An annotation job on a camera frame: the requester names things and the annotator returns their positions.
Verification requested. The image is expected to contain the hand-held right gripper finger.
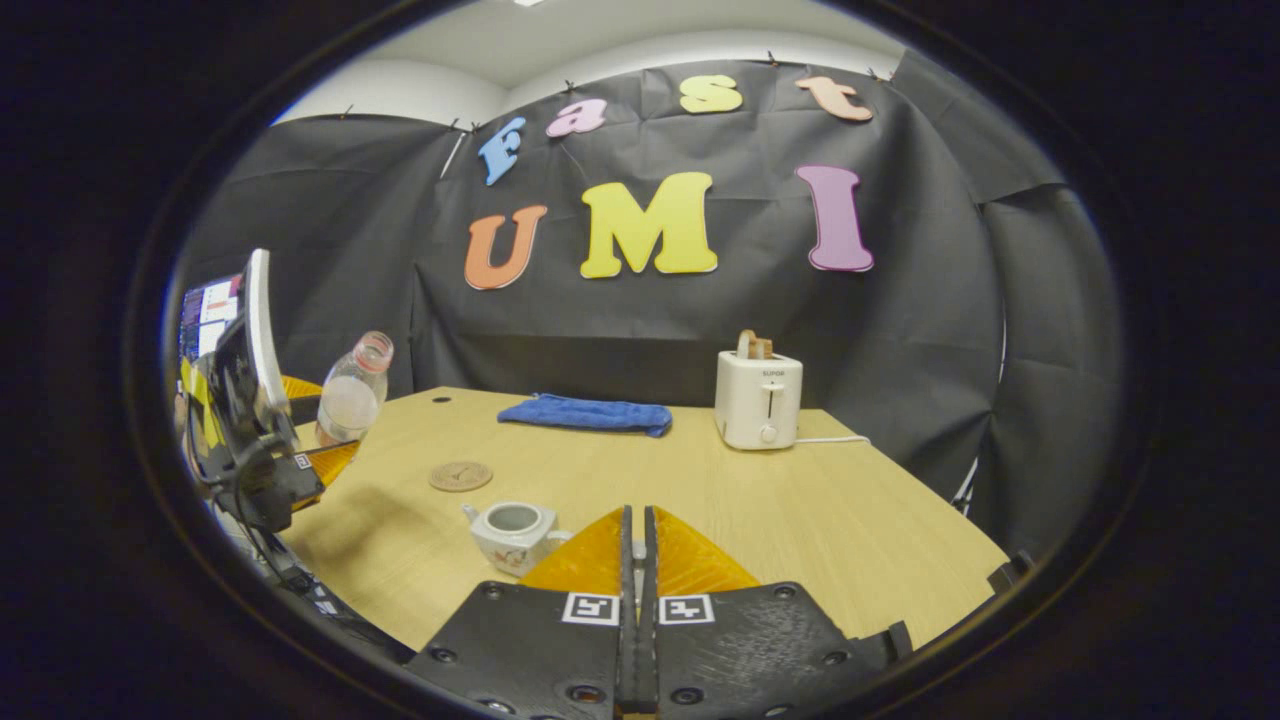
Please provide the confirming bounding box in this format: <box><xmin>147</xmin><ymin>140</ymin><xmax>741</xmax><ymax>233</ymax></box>
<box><xmin>405</xmin><ymin>505</ymin><xmax>634</xmax><ymax>720</ymax></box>
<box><xmin>641</xmin><ymin>505</ymin><xmax>913</xmax><ymax>720</ymax></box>

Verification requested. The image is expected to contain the clear plastic water bottle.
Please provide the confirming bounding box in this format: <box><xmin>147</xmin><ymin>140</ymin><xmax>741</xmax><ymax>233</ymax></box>
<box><xmin>316</xmin><ymin>331</ymin><xmax>395</xmax><ymax>448</ymax></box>

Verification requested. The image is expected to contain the round wooden coaster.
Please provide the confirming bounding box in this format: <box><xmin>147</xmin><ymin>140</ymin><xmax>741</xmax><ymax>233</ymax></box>
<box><xmin>430</xmin><ymin>461</ymin><xmax>494</xmax><ymax>493</ymax></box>

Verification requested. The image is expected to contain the white floral teacup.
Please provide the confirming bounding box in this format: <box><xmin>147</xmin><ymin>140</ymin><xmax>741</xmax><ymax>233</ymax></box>
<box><xmin>462</xmin><ymin>500</ymin><xmax>573</xmax><ymax>579</ymax></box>

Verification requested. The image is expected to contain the computer monitor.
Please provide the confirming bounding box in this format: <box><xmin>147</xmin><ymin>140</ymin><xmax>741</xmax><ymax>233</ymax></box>
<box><xmin>178</xmin><ymin>275</ymin><xmax>246</xmax><ymax>366</ymax></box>

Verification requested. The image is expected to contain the blue towel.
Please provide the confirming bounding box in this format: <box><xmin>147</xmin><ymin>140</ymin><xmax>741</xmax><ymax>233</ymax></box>
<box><xmin>497</xmin><ymin>393</ymin><xmax>673</xmax><ymax>438</ymax></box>

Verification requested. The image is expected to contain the white toaster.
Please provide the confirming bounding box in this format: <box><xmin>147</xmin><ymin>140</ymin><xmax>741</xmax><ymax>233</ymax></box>
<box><xmin>714</xmin><ymin>350</ymin><xmax>803</xmax><ymax>451</ymax></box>

